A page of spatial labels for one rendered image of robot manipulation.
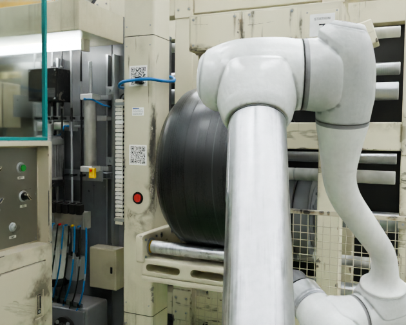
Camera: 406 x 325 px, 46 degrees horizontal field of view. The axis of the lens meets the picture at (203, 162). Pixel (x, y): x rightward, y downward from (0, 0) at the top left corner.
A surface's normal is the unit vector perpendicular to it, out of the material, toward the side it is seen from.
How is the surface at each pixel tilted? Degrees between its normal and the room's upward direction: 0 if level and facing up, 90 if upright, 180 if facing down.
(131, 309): 90
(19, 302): 90
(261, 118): 55
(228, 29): 90
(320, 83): 109
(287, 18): 90
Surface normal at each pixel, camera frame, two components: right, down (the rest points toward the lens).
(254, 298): -0.18, -0.53
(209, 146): -0.38, -0.25
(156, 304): 0.91, 0.03
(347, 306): 0.13, -0.87
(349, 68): -0.15, 0.29
